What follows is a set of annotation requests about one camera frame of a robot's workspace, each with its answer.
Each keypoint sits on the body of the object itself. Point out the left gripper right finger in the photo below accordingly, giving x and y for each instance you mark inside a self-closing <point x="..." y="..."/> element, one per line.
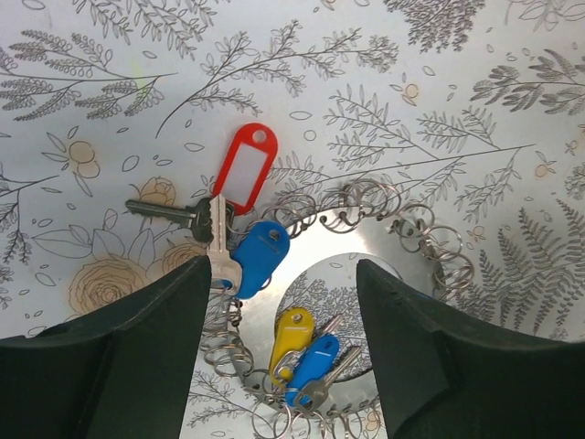
<point x="444" y="374"/>

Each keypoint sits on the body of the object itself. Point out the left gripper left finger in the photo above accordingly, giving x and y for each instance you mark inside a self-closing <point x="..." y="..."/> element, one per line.
<point x="122" y="371"/>

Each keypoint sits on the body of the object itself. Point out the blue key fob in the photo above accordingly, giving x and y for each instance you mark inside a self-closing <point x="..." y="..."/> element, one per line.
<point x="259" y="254"/>
<point x="317" y="360"/>

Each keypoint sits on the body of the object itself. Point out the yellow key fob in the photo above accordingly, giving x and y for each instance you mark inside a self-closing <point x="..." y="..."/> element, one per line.
<point x="294" y="332"/>

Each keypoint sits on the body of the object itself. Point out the metal disc keyring holder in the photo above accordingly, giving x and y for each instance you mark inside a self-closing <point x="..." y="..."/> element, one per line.
<point x="365" y="220"/>

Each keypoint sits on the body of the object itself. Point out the bright silver key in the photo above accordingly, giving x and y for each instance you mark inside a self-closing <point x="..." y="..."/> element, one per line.
<point x="225" y="272"/>

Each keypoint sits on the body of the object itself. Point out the dark silver key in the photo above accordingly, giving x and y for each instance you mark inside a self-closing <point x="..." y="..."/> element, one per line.
<point x="195" y="218"/>

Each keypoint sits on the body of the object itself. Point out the floral table mat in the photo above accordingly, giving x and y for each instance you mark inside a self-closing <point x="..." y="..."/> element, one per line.
<point x="474" y="108"/>

